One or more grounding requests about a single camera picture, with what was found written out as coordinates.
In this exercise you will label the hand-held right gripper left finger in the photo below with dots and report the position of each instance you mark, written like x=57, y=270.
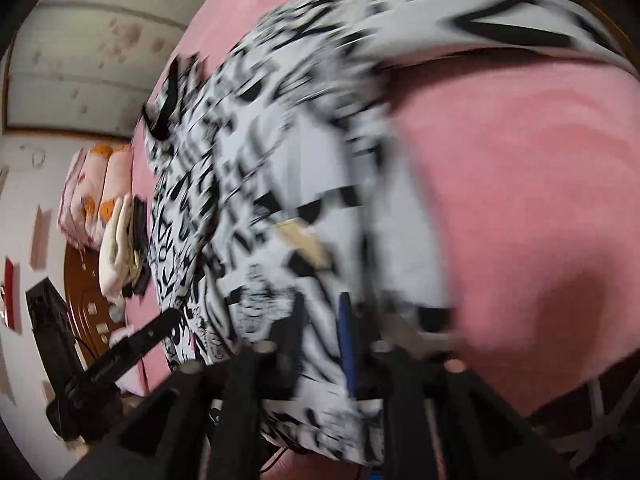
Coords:
x=289, y=340

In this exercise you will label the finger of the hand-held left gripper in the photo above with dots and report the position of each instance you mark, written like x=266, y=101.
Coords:
x=135, y=342

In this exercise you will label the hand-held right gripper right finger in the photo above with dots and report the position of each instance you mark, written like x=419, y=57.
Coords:
x=346, y=340

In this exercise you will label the black and white printed garment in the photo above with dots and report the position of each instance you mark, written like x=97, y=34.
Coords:
x=280, y=160

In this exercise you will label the folded cream and black clothes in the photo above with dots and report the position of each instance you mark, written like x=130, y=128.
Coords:
x=116, y=245

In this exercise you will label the folded dark clothes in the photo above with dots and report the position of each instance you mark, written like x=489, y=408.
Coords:
x=140, y=240

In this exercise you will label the brown wooden headboard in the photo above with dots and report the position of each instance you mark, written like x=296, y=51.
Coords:
x=85, y=280

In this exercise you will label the folded pink floral quilt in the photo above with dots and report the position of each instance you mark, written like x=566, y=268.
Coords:
x=85, y=195

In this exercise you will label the pink bed sheet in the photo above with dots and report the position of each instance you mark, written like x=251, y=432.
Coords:
x=525, y=185

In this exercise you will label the red wall sticker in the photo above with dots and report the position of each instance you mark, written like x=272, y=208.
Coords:
x=10, y=290

